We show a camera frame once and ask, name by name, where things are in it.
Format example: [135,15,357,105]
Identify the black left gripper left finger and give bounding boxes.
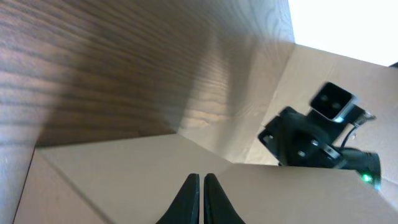
[156,174,200,224]

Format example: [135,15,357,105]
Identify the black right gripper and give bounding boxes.
[257,106,347,169]

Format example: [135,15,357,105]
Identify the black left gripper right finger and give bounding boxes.
[203,173,245,224]

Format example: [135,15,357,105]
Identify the brown cardboard box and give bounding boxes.
[15,45,397,223]

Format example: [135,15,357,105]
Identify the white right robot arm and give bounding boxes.
[257,106,381,190]

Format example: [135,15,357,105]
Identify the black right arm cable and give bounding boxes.
[339,111,377,150]

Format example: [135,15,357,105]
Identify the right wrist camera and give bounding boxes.
[310,82,357,123]

